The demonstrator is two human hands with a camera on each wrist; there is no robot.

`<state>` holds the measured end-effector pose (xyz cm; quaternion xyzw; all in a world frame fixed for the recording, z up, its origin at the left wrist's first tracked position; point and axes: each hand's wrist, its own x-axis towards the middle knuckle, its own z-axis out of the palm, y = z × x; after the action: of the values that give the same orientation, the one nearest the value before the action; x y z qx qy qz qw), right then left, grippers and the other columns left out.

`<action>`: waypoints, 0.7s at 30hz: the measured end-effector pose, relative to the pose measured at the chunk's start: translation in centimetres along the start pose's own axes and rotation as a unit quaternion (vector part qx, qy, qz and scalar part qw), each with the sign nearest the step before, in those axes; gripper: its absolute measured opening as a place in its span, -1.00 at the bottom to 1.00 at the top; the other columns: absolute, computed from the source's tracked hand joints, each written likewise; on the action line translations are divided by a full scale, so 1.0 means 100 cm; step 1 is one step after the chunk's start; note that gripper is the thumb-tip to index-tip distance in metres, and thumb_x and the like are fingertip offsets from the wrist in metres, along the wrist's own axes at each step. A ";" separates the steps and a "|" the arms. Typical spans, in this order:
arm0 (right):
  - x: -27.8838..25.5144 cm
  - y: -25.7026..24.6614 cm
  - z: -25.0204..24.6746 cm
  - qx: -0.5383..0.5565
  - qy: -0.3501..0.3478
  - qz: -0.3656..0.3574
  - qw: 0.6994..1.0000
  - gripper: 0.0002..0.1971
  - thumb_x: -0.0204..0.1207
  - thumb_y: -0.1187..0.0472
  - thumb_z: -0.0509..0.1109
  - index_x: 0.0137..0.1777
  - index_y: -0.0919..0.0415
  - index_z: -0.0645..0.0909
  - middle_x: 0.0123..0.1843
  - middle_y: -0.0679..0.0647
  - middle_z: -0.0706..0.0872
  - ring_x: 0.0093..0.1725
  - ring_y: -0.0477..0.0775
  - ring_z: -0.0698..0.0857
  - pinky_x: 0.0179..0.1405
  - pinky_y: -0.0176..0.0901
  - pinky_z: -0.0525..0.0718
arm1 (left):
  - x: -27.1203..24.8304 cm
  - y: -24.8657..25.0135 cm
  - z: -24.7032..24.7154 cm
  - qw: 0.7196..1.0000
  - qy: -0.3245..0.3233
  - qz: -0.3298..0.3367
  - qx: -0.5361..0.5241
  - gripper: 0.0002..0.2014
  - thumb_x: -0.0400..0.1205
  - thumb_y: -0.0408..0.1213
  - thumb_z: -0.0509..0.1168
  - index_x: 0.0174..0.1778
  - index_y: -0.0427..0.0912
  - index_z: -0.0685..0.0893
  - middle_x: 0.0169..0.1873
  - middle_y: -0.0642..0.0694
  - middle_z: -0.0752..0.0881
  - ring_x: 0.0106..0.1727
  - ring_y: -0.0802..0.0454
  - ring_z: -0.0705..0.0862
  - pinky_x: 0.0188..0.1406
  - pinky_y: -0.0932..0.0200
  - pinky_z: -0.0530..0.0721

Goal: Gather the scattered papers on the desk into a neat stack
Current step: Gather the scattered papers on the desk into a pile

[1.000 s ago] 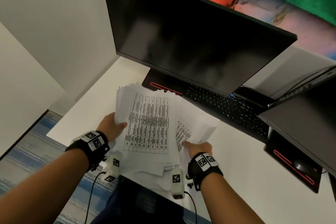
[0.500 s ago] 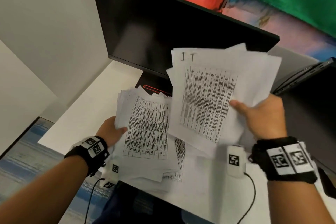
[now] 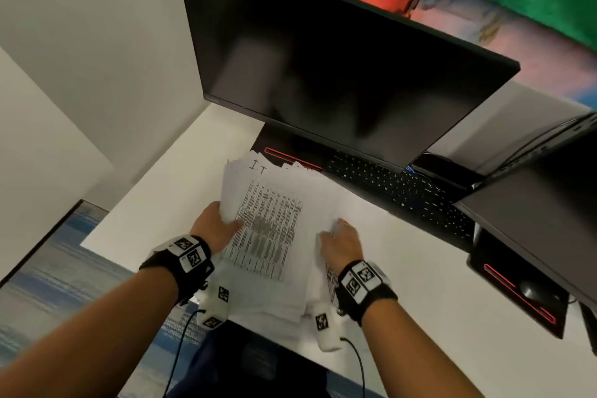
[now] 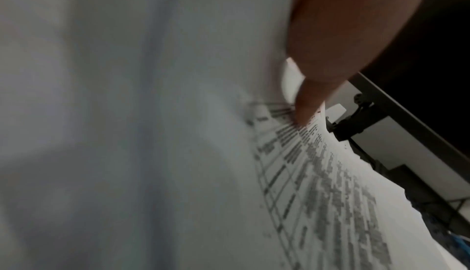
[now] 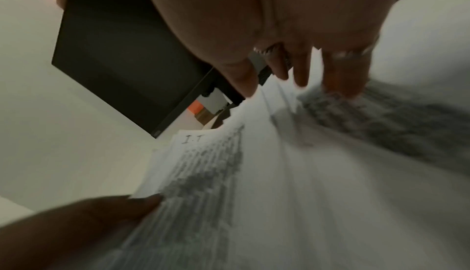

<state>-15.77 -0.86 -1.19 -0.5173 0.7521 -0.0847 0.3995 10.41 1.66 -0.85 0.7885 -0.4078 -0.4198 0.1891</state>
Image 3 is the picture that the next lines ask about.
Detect black red-striped monitor base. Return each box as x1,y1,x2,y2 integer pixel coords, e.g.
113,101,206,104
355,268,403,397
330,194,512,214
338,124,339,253
251,122,336,172

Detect person's left hand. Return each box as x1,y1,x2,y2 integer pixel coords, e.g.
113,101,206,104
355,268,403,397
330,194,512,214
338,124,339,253
190,200,245,256

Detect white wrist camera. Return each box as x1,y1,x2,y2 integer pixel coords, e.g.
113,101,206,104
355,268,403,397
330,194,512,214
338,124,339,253
195,282,233,331
311,302,344,353

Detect black flat device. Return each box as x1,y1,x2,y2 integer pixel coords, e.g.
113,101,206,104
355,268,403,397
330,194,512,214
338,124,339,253
578,302,597,356

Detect white table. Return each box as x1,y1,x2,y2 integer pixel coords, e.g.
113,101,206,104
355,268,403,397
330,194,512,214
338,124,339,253
80,103,597,398

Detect black left wristband with markers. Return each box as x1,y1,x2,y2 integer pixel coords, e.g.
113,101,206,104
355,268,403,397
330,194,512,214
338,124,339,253
139,234,215,305

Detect black computer mouse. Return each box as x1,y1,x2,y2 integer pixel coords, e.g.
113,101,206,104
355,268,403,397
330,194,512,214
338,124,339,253
520,280,553,303

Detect person's dark trousers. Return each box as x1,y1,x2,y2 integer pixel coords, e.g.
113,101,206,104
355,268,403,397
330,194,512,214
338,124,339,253
165,320,336,398

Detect black keyboard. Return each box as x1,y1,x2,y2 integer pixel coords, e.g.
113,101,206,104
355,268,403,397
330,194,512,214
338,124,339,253
322,150,476,254

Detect person's right hand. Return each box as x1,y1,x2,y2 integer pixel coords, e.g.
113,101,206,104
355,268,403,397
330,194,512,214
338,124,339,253
317,218,365,275

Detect black left camera cable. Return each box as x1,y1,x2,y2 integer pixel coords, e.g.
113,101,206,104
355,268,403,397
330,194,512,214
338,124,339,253
162,308,206,398

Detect black computer monitor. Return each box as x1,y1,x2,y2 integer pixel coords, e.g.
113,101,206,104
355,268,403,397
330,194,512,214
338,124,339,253
455,113,597,315
171,0,521,175

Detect black right wristband with markers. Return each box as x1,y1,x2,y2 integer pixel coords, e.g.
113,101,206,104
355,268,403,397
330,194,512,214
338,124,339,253
335,260,399,326

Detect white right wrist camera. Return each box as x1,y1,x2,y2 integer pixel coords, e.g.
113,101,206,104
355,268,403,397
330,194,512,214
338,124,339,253
311,302,344,353

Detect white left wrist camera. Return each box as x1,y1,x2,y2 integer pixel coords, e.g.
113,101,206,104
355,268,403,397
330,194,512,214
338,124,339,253
195,282,233,331

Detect grey desk divider panel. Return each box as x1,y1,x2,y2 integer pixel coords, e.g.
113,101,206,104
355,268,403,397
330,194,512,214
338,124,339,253
427,80,591,177

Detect glossy black box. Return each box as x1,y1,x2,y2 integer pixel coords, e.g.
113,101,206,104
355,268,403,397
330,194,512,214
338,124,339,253
412,152,484,191

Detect black camera cable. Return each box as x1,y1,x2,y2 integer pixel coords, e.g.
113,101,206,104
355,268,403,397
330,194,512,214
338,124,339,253
162,308,206,398
340,336,367,398

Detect black right camera cable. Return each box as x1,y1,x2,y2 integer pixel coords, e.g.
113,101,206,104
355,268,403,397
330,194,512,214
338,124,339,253
340,336,367,398

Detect stack of white printed papers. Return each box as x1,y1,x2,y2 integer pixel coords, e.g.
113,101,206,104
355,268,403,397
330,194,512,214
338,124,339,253
216,149,392,349

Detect person's right forearm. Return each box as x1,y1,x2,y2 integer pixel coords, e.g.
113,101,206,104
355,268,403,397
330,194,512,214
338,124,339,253
359,302,486,398

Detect black wristband with markers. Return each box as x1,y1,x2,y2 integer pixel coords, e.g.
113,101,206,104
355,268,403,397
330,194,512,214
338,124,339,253
335,260,399,326
139,234,215,305

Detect black mouse pad red trim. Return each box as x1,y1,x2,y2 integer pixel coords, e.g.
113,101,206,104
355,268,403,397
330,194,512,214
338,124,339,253
467,227,570,340

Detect person's left forearm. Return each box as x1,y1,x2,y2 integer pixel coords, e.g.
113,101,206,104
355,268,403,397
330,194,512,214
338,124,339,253
0,266,180,398

